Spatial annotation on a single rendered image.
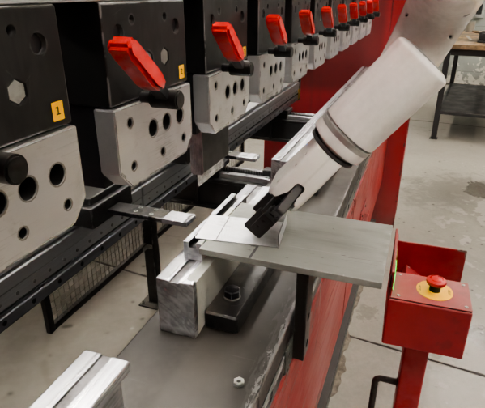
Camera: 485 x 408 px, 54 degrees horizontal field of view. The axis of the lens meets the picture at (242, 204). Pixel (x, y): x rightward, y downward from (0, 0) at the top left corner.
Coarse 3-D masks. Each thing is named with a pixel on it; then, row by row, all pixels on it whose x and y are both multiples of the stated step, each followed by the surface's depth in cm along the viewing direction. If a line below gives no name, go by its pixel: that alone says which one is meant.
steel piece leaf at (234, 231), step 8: (232, 224) 77; (240, 224) 77; (280, 224) 77; (224, 232) 75; (232, 232) 75; (240, 232) 75; (248, 232) 75; (272, 232) 75; (280, 232) 71; (216, 240) 73; (224, 240) 72; (232, 240) 72; (240, 240) 72; (248, 240) 72; (256, 240) 72; (264, 240) 72; (272, 240) 72; (280, 240) 72
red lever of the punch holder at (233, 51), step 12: (216, 24) 54; (228, 24) 54; (216, 36) 54; (228, 36) 54; (228, 48) 56; (240, 48) 58; (228, 60) 59; (240, 60) 59; (240, 72) 61; (252, 72) 61
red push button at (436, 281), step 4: (428, 276) 99; (432, 276) 99; (436, 276) 99; (428, 280) 98; (432, 280) 97; (436, 280) 97; (440, 280) 97; (444, 280) 97; (428, 284) 98; (432, 284) 97; (436, 284) 96; (440, 284) 96; (444, 284) 96; (432, 288) 98; (436, 288) 98; (436, 292) 98
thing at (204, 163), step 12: (192, 144) 69; (204, 144) 69; (216, 144) 73; (192, 156) 70; (204, 156) 70; (216, 156) 74; (192, 168) 70; (204, 168) 70; (216, 168) 77; (204, 180) 73
